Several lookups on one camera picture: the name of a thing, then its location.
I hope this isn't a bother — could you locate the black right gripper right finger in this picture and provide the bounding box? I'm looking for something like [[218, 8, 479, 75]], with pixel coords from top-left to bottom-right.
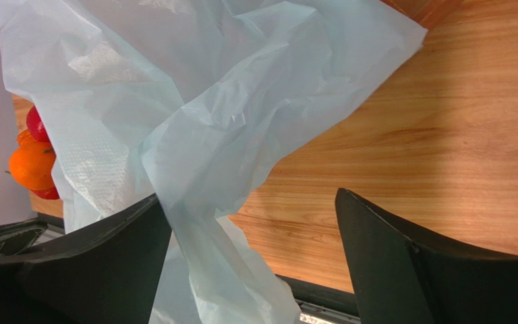
[[335, 188, 518, 323]]

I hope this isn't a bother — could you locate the light blue plastic bag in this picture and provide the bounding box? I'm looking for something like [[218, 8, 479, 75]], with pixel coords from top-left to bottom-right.
[[0, 1, 427, 323]]

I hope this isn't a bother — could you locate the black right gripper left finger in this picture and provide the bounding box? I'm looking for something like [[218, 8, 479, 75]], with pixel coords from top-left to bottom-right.
[[0, 195, 171, 323]]

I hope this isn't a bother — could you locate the wooden divided tray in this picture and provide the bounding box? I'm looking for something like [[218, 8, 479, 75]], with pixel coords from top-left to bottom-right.
[[381, 0, 463, 30]]

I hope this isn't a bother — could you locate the orange tangerine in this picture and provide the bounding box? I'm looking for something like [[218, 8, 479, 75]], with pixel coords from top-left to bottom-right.
[[9, 142, 56, 190]]

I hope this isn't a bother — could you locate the red apple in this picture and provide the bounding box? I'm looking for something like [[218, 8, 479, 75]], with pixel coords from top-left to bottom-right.
[[26, 105, 50, 142]]

